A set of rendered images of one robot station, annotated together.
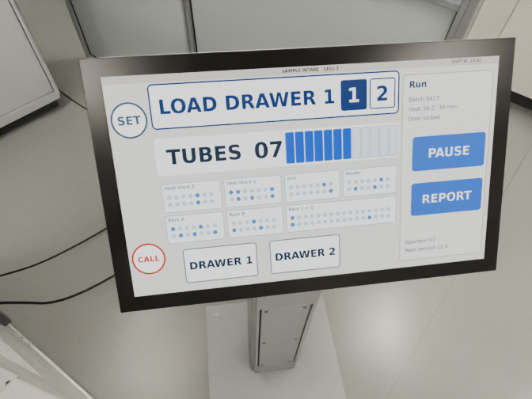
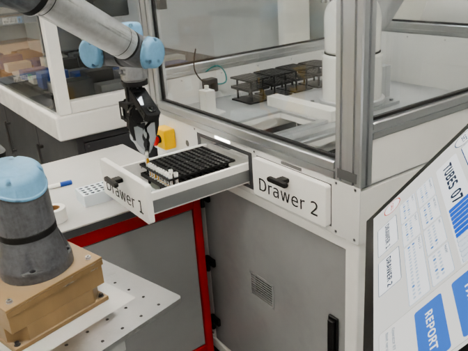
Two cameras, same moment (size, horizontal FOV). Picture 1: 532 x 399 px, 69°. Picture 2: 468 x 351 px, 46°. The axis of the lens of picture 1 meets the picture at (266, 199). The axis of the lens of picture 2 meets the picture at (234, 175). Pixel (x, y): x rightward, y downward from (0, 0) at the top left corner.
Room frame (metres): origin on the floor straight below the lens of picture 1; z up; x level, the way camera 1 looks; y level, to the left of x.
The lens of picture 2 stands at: (0.34, -0.78, 1.45)
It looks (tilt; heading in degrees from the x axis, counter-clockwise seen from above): 22 degrees down; 114
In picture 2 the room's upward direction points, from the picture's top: 4 degrees counter-clockwise
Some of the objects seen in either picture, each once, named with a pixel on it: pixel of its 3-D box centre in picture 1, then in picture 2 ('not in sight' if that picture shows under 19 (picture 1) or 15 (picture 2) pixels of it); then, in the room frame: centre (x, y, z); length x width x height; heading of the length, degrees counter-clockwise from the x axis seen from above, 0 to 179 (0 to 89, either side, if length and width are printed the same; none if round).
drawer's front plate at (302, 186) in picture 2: not in sight; (289, 189); (-0.08, 0.48, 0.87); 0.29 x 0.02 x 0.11; 149
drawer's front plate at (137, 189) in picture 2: not in sight; (125, 189); (-0.52, 0.37, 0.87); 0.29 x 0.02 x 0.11; 149
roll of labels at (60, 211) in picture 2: not in sight; (53, 214); (-0.76, 0.34, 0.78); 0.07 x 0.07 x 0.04
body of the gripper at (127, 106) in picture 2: not in sight; (136, 101); (-0.53, 0.50, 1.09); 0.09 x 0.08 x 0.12; 149
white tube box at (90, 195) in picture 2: not in sight; (99, 192); (-0.72, 0.51, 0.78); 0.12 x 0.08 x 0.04; 56
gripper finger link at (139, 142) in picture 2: not in sight; (135, 138); (-0.53, 0.48, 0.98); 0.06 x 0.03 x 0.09; 149
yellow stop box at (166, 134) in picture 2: not in sight; (164, 137); (-0.64, 0.81, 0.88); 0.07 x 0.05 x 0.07; 149
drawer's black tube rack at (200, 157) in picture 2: not in sight; (187, 171); (-0.41, 0.55, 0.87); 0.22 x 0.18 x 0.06; 59
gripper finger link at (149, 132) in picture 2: not in sight; (147, 135); (-0.51, 0.51, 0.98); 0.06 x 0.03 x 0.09; 149
